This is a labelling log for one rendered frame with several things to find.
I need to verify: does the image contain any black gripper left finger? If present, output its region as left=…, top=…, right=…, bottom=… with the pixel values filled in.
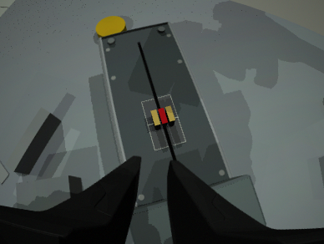
left=0, top=155, right=141, bottom=244

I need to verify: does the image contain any yellow short cylinder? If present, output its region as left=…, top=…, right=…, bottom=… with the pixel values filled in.
left=95, top=15, right=126, bottom=38

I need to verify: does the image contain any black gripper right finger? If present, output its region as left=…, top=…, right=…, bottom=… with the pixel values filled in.
left=168, top=160, right=324, bottom=244

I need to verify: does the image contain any black rectangular block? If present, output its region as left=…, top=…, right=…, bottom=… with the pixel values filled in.
left=6, top=106, right=62, bottom=175

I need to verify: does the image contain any dark grey block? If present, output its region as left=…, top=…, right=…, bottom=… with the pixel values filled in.
left=16, top=175, right=84, bottom=212

